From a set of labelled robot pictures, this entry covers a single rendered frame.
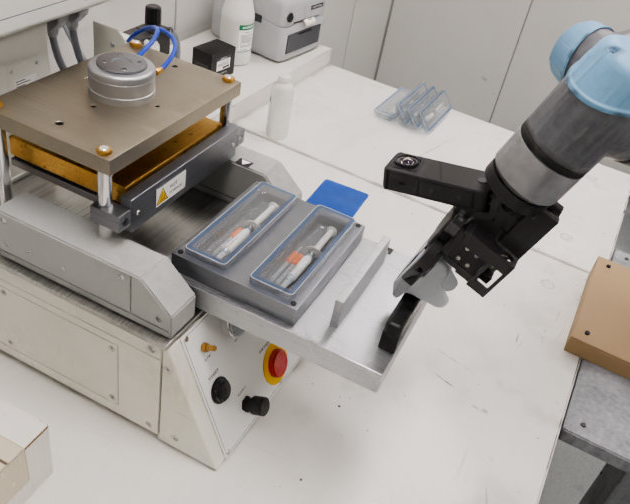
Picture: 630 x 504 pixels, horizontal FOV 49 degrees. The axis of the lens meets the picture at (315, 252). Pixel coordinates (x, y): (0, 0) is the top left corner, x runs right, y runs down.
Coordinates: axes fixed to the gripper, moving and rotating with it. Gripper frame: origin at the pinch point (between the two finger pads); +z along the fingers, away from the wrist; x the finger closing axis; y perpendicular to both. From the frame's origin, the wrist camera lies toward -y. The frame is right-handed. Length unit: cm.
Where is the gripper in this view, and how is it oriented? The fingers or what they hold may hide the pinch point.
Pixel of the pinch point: (396, 284)
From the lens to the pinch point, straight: 81.8
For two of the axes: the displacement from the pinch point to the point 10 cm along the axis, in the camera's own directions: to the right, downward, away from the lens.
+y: 7.8, 6.3, -0.3
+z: -4.6, 6.0, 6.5
